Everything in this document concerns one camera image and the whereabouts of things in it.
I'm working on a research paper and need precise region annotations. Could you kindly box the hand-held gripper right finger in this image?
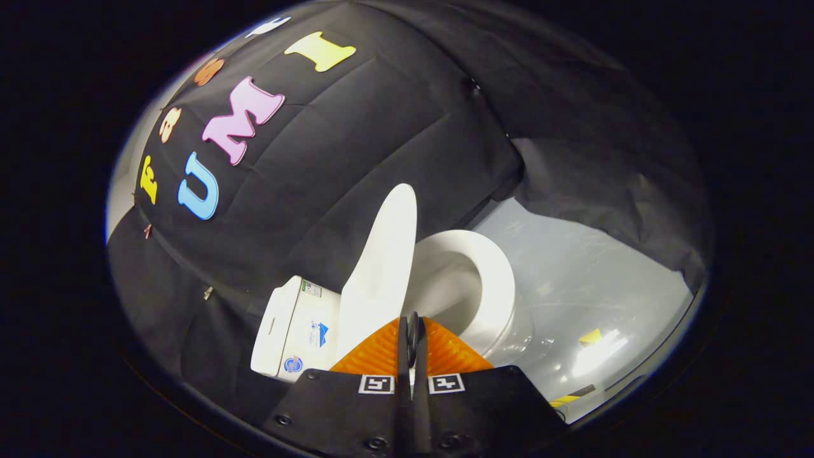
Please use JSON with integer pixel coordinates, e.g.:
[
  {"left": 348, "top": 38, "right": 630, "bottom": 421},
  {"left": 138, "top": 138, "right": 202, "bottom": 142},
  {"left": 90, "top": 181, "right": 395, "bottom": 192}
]
[{"left": 412, "top": 311, "right": 568, "bottom": 456}]

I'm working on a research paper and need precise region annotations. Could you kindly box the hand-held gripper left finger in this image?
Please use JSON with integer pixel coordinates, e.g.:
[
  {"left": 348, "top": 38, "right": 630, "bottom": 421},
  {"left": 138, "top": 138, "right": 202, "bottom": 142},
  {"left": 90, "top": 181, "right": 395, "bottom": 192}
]
[{"left": 264, "top": 315, "right": 413, "bottom": 456}]

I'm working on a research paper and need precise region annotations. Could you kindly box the white toilet lid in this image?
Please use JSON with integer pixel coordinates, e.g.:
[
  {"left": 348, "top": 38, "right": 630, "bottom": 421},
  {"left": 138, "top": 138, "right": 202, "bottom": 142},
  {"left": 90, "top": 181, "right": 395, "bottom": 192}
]
[{"left": 335, "top": 183, "right": 419, "bottom": 364}]

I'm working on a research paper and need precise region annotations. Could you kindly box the white toilet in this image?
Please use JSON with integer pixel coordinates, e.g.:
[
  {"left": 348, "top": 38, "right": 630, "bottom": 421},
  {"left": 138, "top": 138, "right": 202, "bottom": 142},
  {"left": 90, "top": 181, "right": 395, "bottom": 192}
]
[{"left": 250, "top": 229, "right": 536, "bottom": 384}]

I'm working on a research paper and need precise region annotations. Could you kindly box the yellow black striped floor tape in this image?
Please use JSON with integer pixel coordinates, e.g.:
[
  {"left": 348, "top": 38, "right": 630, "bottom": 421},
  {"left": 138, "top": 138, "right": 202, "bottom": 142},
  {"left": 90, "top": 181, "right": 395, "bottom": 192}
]
[{"left": 549, "top": 384, "right": 597, "bottom": 408}]

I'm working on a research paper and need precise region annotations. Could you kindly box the black backdrop cloth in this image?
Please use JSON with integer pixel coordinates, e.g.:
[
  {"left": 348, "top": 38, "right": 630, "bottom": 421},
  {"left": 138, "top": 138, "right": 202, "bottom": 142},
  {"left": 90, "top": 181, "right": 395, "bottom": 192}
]
[{"left": 107, "top": 0, "right": 710, "bottom": 422}]

